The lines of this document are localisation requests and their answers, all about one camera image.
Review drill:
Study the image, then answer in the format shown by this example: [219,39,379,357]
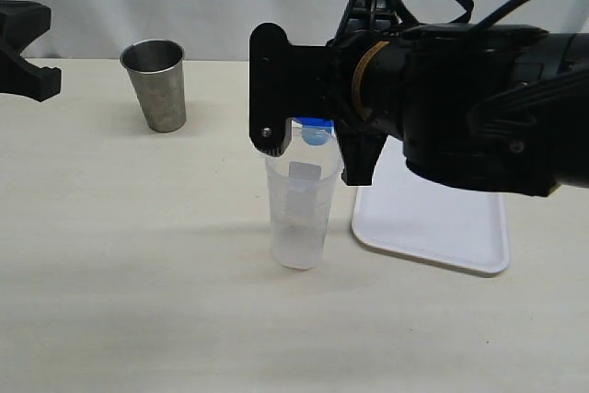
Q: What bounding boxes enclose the blue plastic lid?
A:
[294,117,333,146]

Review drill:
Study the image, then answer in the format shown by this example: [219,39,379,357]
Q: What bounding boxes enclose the clear plastic container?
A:
[265,125,342,271]

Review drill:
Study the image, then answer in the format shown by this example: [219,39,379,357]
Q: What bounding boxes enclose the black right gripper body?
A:
[322,0,407,187]

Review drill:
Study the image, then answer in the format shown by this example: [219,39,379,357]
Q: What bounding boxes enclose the stainless steel cup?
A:
[120,39,187,133]

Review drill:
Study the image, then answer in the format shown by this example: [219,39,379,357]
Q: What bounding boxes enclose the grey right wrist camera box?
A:
[248,23,335,157]

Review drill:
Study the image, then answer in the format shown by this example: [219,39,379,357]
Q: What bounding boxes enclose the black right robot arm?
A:
[331,0,588,197]

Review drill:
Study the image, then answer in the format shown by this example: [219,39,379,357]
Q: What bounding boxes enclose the white rectangular tray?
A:
[352,138,511,276]

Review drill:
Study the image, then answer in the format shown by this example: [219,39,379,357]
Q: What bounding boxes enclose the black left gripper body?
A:
[1,0,62,102]

